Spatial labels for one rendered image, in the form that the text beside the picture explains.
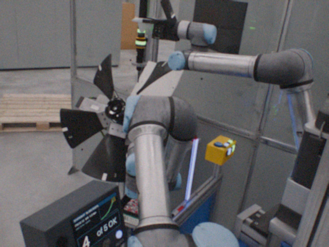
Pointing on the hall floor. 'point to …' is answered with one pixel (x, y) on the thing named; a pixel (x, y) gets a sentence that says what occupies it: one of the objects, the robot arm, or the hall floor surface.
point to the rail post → (214, 205)
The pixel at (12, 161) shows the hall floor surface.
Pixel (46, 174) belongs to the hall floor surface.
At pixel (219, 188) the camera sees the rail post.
